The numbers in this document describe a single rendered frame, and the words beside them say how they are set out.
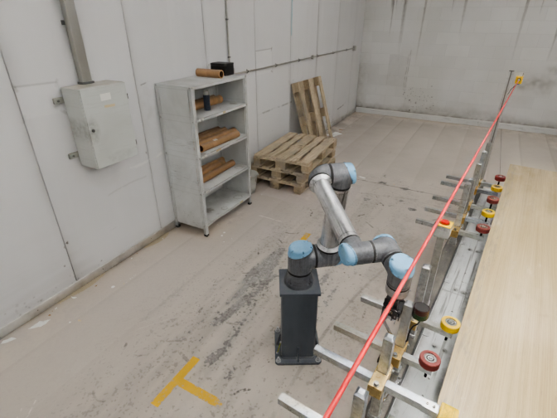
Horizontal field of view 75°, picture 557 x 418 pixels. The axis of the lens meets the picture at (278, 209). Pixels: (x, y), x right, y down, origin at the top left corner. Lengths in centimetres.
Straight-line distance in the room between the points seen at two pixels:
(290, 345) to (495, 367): 133
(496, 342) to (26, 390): 272
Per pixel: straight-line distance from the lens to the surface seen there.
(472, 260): 287
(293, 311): 241
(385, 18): 919
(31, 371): 315
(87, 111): 306
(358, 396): 121
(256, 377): 265
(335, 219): 157
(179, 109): 361
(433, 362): 167
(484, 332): 189
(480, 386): 167
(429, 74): 905
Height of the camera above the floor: 211
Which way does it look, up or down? 28 degrees down
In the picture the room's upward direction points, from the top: straight up
